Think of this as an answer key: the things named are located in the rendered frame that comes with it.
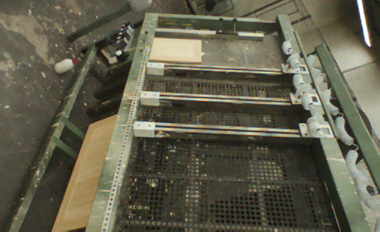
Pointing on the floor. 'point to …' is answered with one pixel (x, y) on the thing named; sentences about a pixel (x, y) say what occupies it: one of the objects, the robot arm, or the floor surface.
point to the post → (99, 22)
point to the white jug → (64, 66)
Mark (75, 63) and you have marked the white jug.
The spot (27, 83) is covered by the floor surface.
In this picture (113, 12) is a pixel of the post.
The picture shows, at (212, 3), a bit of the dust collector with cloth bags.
